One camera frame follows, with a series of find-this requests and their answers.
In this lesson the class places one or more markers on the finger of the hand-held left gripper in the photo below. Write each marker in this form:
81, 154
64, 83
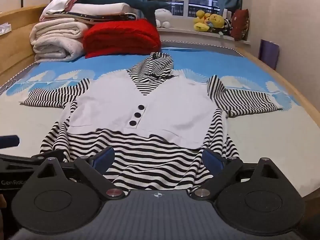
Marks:
27, 160
10, 141

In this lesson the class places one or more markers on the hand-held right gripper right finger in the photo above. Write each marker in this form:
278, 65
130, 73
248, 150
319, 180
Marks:
213, 162

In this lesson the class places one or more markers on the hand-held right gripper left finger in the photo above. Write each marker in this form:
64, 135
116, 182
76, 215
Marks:
103, 158

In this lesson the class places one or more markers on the striped shirt with white vest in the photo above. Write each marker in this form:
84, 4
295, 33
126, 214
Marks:
170, 105

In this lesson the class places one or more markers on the white folded quilt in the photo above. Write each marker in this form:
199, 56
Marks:
57, 40

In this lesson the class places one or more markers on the tissue box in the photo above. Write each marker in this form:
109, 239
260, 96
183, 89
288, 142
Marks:
5, 28

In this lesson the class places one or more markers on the purple paper bag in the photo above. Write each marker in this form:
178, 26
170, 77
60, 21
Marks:
268, 53

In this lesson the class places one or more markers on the red folded blanket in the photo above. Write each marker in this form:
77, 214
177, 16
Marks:
122, 37

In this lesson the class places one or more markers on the white window sill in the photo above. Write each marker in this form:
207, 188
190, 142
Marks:
190, 35

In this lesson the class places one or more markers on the black and white plush toy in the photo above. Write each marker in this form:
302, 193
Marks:
227, 27

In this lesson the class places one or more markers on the yellow plush bear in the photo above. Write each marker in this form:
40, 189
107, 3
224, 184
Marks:
216, 21

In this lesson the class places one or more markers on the dark red cushion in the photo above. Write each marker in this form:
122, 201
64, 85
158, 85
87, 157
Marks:
240, 23

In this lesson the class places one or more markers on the dark patterned folded cloth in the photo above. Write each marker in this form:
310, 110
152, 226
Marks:
107, 17

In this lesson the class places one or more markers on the yellow plush toy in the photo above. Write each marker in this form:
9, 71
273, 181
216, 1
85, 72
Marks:
201, 20

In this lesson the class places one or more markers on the pink and white cloth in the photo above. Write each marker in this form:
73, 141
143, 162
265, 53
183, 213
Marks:
62, 3

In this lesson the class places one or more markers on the wooden bed frame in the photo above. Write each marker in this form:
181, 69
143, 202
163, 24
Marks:
15, 55

